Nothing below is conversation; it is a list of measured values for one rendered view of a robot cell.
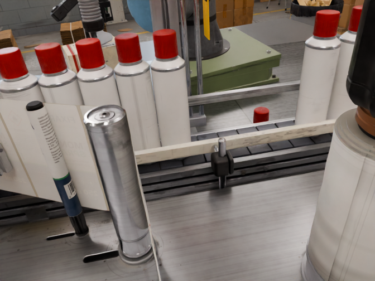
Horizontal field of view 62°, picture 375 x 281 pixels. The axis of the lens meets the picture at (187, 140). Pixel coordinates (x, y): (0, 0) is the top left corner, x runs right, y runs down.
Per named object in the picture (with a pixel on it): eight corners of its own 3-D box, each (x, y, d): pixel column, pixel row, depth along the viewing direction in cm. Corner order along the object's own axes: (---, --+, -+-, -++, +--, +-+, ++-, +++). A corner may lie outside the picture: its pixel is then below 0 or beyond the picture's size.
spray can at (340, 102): (332, 133, 56) (359, 11, 44) (317, 119, 60) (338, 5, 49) (359, 129, 56) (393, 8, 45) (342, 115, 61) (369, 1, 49)
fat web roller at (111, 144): (118, 269, 36) (75, 130, 25) (119, 237, 40) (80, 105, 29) (158, 261, 36) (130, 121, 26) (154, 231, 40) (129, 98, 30)
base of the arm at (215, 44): (177, 62, 87) (173, 25, 81) (169, 43, 99) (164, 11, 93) (230, 52, 88) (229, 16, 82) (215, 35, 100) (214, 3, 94)
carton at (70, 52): (75, 81, 91) (67, 56, 87) (69, 68, 100) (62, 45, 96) (128, 68, 96) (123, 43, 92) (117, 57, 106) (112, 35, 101)
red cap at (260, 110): (249, 121, 71) (250, 108, 69) (261, 117, 72) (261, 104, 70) (260, 127, 68) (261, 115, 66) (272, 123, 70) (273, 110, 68)
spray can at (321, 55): (302, 139, 55) (321, 17, 44) (288, 125, 59) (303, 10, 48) (329, 135, 55) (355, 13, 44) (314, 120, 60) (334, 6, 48)
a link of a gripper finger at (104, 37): (118, 51, 89) (107, 19, 89) (97, 54, 87) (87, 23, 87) (116, 54, 92) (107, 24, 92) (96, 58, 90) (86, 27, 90)
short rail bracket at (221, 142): (216, 207, 49) (214, 145, 43) (211, 195, 52) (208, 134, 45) (235, 204, 50) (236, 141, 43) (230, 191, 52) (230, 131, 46)
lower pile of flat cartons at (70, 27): (62, 46, 440) (58, 30, 428) (63, 37, 483) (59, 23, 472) (109, 39, 454) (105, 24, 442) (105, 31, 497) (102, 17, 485)
